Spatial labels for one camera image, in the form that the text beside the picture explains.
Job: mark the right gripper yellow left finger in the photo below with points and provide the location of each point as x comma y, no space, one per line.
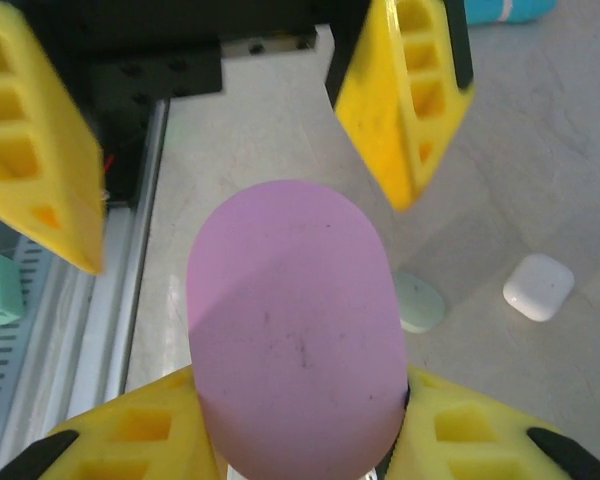
105,440

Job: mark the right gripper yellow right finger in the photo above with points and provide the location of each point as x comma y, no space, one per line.
480,440

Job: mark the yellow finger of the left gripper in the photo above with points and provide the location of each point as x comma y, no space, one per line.
55,190
380,115

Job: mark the mint green earbud charging case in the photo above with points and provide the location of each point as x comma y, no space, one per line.
422,307

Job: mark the white earbud charging case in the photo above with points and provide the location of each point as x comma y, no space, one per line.
537,287

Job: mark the pink earbud charging case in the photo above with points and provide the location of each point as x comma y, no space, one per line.
295,325

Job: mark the teal pen with white band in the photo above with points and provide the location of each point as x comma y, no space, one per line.
510,10

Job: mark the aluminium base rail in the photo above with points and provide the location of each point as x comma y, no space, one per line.
115,280

